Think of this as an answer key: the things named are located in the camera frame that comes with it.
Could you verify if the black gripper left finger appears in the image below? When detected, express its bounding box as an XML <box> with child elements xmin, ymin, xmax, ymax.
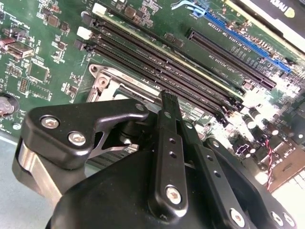
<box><xmin>11</xmin><ymin>89</ymin><xmax>189</xmax><ymax>218</ymax></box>

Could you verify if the metal socket cover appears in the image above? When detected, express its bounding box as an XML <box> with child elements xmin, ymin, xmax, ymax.
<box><xmin>95</xmin><ymin>78</ymin><xmax>163</xmax><ymax>113</ymax></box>

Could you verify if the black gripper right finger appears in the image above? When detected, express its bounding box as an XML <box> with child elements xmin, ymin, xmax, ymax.
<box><xmin>171</xmin><ymin>94</ymin><xmax>298</xmax><ymax>229</ymax></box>

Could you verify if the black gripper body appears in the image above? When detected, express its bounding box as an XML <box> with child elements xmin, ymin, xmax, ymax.
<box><xmin>49</xmin><ymin>149</ymin><xmax>226</xmax><ymax>229</ymax></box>

